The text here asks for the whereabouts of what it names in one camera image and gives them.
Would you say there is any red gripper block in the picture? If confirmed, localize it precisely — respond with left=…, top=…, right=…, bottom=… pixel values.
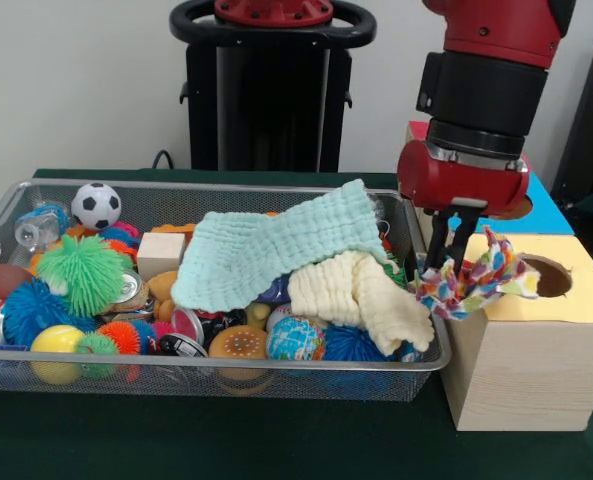
left=396, top=139, right=531, bottom=276

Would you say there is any multicolour rope toy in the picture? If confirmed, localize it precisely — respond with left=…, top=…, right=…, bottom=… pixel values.
left=408, top=225, right=542, bottom=321

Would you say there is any mint green waffle cloth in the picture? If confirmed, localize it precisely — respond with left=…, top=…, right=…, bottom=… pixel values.
left=170, top=178, right=402, bottom=310

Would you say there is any wooden box with three holes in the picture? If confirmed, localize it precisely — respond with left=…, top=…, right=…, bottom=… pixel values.
left=398, top=120, right=593, bottom=432

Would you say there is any shallow clear mesh bin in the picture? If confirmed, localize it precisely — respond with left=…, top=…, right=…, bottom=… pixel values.
left=0, top=179, right=452, bottom=404

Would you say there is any cream waffle cloth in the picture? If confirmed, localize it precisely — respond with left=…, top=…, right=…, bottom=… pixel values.
left=288, top=249, right=435, bottom=357

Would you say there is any globe print ball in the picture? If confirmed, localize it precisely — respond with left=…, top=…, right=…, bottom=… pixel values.
left=265, top=315, right=327, bottom=362

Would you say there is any burger squeeze toy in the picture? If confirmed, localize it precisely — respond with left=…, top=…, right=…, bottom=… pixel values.
left=208, top=324, right=270, bottom=396

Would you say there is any plain wooden block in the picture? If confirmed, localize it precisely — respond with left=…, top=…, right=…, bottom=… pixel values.
left=136, top=232, right=187, bottom=281

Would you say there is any small soccer ball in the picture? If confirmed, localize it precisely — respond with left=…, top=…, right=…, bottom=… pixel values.
left=70, top=182, right=122, bottom=231

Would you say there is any lime green spiky ball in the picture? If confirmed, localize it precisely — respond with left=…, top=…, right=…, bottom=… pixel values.
left=36, top=234, right=128, bottom=319

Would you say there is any blue spiky ball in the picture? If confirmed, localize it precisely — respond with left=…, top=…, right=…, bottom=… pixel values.
left=0, top=278, right=97, bottom=349

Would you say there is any small brown football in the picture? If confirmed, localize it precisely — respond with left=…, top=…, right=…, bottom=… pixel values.
left=0, top=264, right=35, bottom=301

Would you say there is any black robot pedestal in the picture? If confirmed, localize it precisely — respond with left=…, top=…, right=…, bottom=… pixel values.
left=169, top=0, right=377, bottom=174

